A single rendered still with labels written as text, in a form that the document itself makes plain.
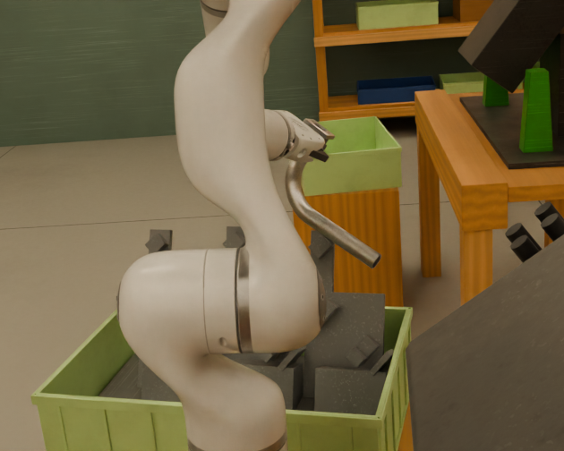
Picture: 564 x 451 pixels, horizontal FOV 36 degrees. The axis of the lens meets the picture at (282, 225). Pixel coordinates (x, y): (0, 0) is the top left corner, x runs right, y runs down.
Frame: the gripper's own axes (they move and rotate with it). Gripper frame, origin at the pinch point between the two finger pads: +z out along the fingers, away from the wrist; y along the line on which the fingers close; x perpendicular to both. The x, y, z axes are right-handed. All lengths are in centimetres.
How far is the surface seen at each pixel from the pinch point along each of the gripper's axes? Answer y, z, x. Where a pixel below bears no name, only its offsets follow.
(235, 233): 2.3, -0.1, 23.5
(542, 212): -52, -106, -28
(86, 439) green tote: -6, -26, 61
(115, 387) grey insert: 4, -5, 64
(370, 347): -30.9, 3.4, 24.8
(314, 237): -9.4, 5.9, 16.0
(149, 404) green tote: -12, -26, 47
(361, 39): 195, 487, 24
